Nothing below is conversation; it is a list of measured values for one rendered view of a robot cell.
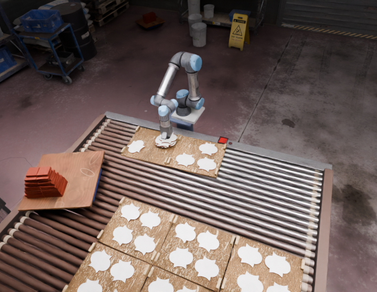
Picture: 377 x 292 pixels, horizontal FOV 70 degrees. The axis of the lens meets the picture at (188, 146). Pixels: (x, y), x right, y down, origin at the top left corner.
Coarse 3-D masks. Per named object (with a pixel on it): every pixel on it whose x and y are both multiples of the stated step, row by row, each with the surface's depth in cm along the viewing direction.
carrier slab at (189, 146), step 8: (184, 136) 235; (184, 144) 228; (192, 144) 228; (200, 144) 227; (216, 144) 226; (176, 152) 223; (184, 152) 222; (192, 152) 222; (200, 152) 221; (216, 152) 220; (224, 152) 220; (216, 160) 214; (176, 168) 212; (184, 168) 211; (192, 168) 211; (208, 176) 206; (216, 176) 204
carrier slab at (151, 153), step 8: (144, 128) 245; (136, 136) 239; (144, 136) 238; (152, 136) 237; (176, 136) 235; (128, 144) 232; (144, 144) 231; (152, 144) 231; (176, 144) 229; (128, 152) 226; (136, 152) 225; (144, 152) 225; (152, 152) 224; (160, 152) 224; (168, 152) 223; (144, 160) 219; (152, 160) 218; (160, 160) 218
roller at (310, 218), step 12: (108, 156) 226; (144, 168) 216; (180, 180) 206; (192, 180) 205; (216, 192) 198; (228, 192) 196; (252, 204) 191; (264, 204) 188; (300, 216) 180; (312, 216) 179
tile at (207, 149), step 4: (204, 144) 225; (208, 144) 225; (212, 144) 225; (200, 148) 223; (204, 148) 222; (208, 148) 222; (212, 148) 222; (216, 148) 222; (204, 152) 219; (208, 152) 219; (212, 152) 219
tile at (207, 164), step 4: (200, 160) 214; (204, 160) 214; (208, 160) 213; (212, 160) 213; (200, 164) 212; (204, 164) 211; (208, 164) 211; (212, 164) 211; (200, 168) 209; (204, 168) 209; (208, 168) 208; (212, 168) 208
